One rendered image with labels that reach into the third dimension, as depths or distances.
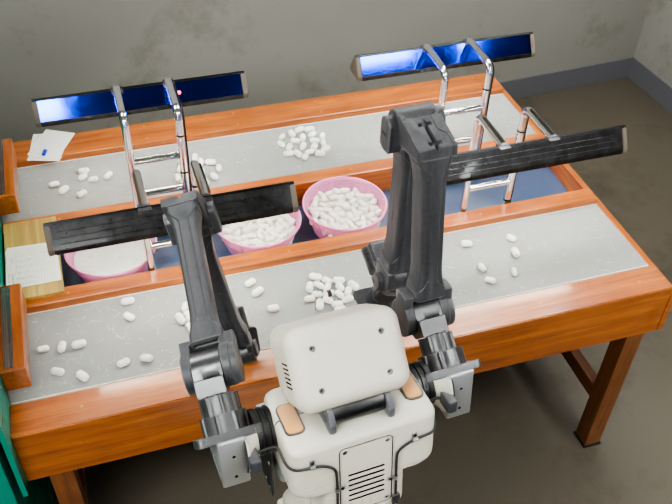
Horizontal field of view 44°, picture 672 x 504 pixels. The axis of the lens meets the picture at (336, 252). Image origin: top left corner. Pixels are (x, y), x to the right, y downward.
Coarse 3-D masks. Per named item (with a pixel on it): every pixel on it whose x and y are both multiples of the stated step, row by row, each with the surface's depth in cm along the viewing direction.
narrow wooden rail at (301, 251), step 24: (576, 192) 271; (456, 216) 260; (480, 216) 260; (504, 216) 261; (528, 216) 265; (312, 240) 250; (336, 240) 250; (360, 240) 250; (240, 264) 241; (264, 264) 243; (72, 288) 232; (96, 288) 233; (120, 288) 233; (144, 288) 235
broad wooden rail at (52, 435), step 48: (576, 288) 238; (624, 288) 239; (480, 336) 227; (528, 336) 234; (576, 336) 241; (624, 336) 249; (144, 384) 209; (240, 384) 210; (48, 432) 199; (96, 432) 204; (144, 432) 210; (192, 432) 216
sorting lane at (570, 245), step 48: (480, 240) 256; (528, 240) 256; (576, 240) 257; (624, 240) 258; (240, 288) 238; (288, 288) 238; (336, 288) 239; (480, 288) 241; (528, 288) 241; (48, 336) 223; (96, 336) 223; (144, 336) 224; (48, 384) 211; (96, 384) 211
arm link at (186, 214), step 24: (192, 192) 168; (168, 216) 167; (192, 216) 166; (192, 240) 163; (192, 264) 161; (192, 288) 158; (192, 312) 156; (216, 312) 158; (192, 336) 153; (216, 336) 153; (240, 360) 155; (192, 384) 149
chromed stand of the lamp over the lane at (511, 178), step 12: (528, 108) 241; (480, 120) 237; (528, 120) 247; (540, 120) 236; (492, 132) 232; (552, 132) 232; (504, 144) 228; (504, 180) 260; (468, 192) 258; (504, 192) 265
